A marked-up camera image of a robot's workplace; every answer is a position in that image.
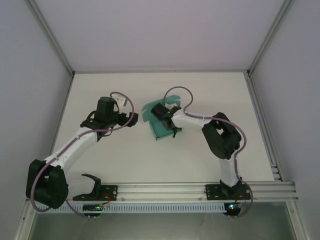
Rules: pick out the teal paper box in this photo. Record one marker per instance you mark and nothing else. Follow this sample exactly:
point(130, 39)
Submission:
point(160, 132)

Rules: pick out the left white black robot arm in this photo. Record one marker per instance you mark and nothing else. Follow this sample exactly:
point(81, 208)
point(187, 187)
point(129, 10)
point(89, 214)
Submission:
point(75, 147)

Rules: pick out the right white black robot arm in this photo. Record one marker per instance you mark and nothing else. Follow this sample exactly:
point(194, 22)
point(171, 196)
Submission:
point(190, 122)

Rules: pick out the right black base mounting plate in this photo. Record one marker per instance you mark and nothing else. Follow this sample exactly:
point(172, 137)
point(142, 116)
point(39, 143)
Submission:
point(212, 191)

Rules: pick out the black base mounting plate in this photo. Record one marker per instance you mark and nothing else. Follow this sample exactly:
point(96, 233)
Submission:
point(212, 191)
point(111, 191)

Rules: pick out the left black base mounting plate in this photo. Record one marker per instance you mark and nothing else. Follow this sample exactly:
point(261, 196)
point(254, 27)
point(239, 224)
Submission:
point(111, 191)

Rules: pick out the left green circuit board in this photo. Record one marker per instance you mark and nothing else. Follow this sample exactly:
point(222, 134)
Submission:
point(93, 207)

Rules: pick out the green circuit board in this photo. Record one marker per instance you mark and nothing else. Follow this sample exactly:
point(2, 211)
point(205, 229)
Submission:
point(232, 207)
point(93, 207)

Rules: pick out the right green circuit board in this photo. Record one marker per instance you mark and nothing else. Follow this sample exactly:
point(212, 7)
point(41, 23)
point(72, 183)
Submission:
point(232, 207)

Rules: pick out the left aluminium table edge rail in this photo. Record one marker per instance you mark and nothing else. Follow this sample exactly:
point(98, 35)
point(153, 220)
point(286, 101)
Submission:
point(60, 120)

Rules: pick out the aluminium table edge rail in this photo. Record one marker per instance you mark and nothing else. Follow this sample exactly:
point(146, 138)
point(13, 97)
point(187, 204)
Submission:
point(255, 100)
point(60, 120)

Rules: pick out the aluminium mounting rail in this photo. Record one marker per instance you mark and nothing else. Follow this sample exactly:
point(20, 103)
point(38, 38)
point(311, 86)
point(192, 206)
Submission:
point(160, 191)

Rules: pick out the right aluminium table edge rail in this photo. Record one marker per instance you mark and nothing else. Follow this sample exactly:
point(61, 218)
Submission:
point(255, 100)

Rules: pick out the left aluminium frame post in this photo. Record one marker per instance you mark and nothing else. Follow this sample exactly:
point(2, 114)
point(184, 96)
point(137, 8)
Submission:
point(50, 35)

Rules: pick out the aluminium frame post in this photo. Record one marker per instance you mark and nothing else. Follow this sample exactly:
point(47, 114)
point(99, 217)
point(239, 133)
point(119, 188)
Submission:
point(50, 35)
point(270, 35)

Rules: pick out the right aluminium frame post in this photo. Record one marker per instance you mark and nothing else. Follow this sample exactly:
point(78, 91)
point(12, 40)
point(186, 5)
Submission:
point(270, 35)

